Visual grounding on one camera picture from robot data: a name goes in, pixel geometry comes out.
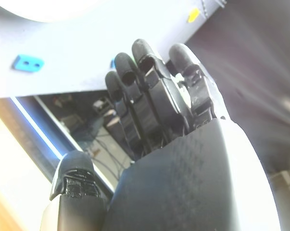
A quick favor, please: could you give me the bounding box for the white plate with dark rim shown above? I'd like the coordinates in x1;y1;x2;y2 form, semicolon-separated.
0;0;87;24

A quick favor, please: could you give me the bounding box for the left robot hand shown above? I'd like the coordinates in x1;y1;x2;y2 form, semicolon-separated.
40;38;281;231

